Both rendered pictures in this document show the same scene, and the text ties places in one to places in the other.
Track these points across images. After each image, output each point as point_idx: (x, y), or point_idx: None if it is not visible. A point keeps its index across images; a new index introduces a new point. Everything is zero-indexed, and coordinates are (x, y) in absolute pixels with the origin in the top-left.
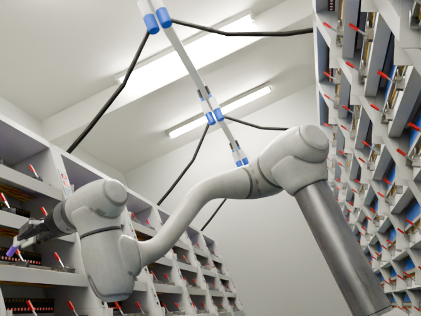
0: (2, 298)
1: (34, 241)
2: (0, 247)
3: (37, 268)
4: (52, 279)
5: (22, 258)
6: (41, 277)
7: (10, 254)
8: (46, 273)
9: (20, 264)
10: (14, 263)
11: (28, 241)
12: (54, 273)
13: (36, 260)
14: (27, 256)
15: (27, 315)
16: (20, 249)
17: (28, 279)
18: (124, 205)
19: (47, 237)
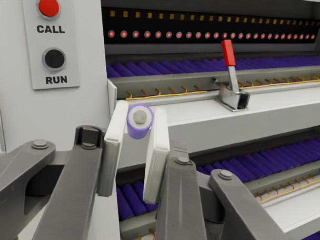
0: (117, 233)
1: (150, 202)
2: (229, 16)
3: (286, 80)
4: (309, 120)
5: (235, 81)
6: (276, 124)
7: (132, 136)
8: (295, 111)
9: (226, 97)
10: (218, 84)
11: (147, 161)
12: (319, 105)
13: (306, 33)
14: (289, 27)
15: (258, 138)
16: (285, 7)
17: (236, 137)
18: None
19: (220, 216)
